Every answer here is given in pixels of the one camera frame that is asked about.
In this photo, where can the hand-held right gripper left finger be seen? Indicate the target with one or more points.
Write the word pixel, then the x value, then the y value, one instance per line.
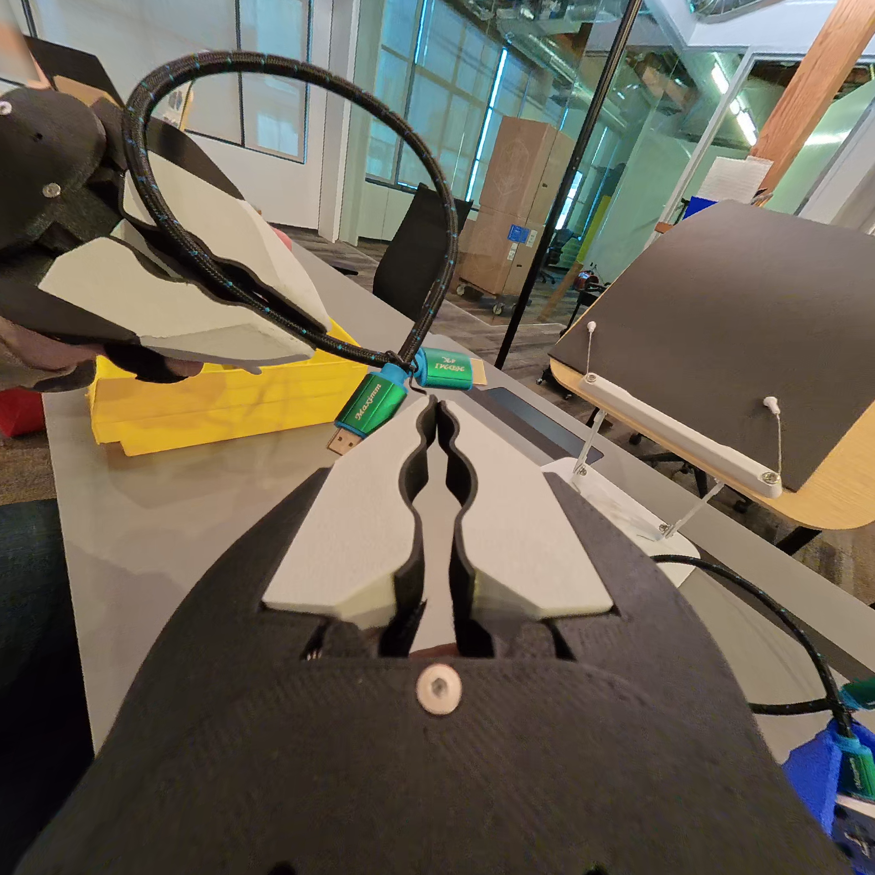
pixel 349 547

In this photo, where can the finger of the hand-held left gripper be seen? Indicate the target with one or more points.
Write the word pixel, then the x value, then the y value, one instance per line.
pixel 219 233
pixel 151 301

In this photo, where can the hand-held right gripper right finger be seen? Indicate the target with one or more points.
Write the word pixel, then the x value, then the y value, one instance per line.
pixel 533 547

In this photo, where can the person's left hand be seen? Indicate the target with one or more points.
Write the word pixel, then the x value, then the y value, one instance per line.
pixel 41 358

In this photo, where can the yellow plastic bin stack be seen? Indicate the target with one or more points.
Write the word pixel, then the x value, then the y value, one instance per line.
pixel 205 410

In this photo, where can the black office chair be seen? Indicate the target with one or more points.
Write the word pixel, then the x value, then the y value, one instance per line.
pixel 417 260

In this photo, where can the black tilted board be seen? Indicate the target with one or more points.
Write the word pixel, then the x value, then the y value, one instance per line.
pixel 738 315

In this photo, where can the blue plastic bin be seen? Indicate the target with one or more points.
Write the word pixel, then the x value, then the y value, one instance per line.
pixel 820 779

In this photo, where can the wooden beam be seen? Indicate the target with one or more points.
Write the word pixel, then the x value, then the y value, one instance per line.
pixel 807 96

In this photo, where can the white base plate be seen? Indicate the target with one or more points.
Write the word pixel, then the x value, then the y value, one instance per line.
pixel 615 520

